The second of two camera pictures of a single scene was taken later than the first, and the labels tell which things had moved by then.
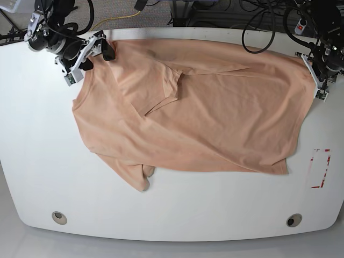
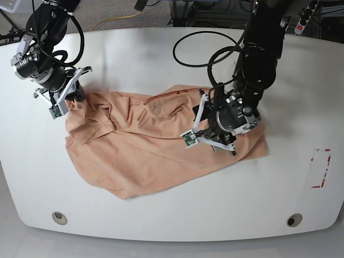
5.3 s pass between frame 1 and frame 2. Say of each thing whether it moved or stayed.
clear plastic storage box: stayed
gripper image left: moved
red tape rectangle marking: stayed
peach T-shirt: moved
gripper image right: moved
